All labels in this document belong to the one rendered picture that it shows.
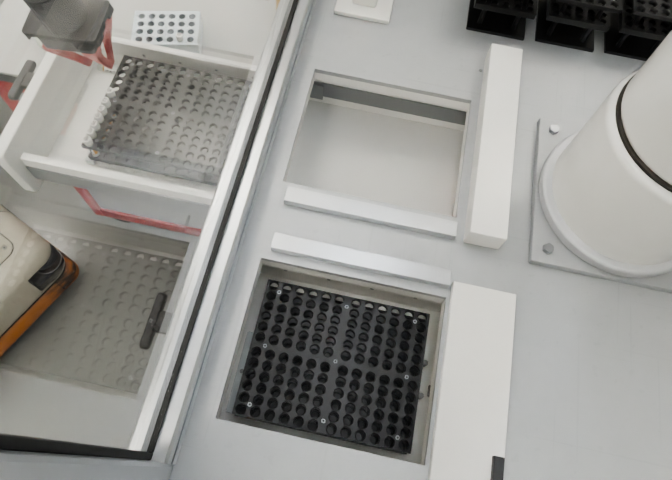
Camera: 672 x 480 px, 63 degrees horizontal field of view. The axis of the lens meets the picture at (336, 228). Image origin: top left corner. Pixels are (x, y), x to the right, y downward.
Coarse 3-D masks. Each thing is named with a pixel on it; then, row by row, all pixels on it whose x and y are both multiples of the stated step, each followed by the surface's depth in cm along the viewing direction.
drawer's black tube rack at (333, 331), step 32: (288, 320) 72; (320, 320) 75; (352, 320) 72; (384, 320) 73; (416, 320) 72; (256, 352) 73; (288, 352) 70; (320, 352) 70; (352, 352) 70; (384, 352) 71; (416, 352) 74; (256, 384) 68; (288, 384) 71; (320, 384) 68; (352, 384) 72; (384, 384) 72; (416, 384) 69; (256, 416) 70; (288, 416) 67; (320, 416) 67; (352, 416) 67; (384, 416) 67; (384, 448) 68
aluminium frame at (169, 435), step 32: (288, 32) 80; (288, 64) 77; (256, 128) 72; (256, 160) 71; (256, 192) 72; (224, 224) 66; (224, 256) 65; (224, 288) 65; (192, 320) 61; (192, 352) 60; (192, 384) 59; (0, 448) 28; (32, 448) 31; (64, 448) 35; (96, 448) 41; (160, 448) 56
